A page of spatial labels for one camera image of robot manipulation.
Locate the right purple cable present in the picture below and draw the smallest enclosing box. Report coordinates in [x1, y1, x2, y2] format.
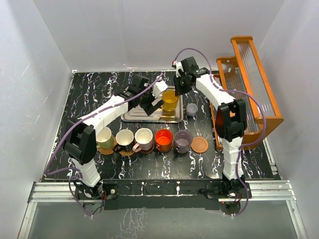
[171, 48, 267, 216]

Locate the clear jar of paperclips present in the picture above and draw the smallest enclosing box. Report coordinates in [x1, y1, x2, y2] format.
[186, 103, 198, 117]

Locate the woven rattan coaster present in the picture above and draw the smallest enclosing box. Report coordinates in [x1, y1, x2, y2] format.
[119, 148, 135, 156]
[97, 142, 117, 155]

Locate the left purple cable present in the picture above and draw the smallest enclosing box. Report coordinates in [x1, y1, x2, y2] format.
[44, 72, 165, 217]

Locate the orange red mug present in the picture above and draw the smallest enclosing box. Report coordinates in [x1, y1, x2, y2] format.
[155, 129, 173, 152]

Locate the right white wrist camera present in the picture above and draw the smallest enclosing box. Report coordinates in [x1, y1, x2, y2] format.
[172, 60, 184, 78]

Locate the dark brown wooden coaster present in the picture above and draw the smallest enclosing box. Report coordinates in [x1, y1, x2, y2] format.
[139, 145, 155, 154]

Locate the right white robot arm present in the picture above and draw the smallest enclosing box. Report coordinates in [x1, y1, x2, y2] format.
[172, 57, 247, 198]

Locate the lilac mug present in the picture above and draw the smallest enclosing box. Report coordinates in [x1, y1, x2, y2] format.
[173, 130, 193, 154]

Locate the pink mug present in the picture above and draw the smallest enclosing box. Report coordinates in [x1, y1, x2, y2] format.
[133, 128, 153, 152]

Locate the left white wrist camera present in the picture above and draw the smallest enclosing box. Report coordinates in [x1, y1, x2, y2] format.
[152, 80, 168, 98]

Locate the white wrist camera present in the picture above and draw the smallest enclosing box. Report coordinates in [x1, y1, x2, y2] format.
[172, 60, 184, 78]
[152, 80, 168, 98]

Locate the black mug white inside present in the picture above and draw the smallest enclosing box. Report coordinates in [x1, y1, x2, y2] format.
[113, 129, 134, 153]

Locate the purple cable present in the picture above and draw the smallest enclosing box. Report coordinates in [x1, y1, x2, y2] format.
[171, 48, 267, 216]
[44, 72, 165, 217]

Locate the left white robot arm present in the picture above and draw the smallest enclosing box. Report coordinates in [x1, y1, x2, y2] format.
[63, 75, 167, 199]

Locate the cream yellow mug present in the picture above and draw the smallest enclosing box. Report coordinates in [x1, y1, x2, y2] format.
[96, 127, 114, 149]

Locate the aluminium frame rail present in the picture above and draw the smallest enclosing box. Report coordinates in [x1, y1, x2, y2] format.
[18, 180, 308, 239]

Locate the silver metal tray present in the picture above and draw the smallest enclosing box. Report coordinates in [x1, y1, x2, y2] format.
[121, 95, 183, 123]

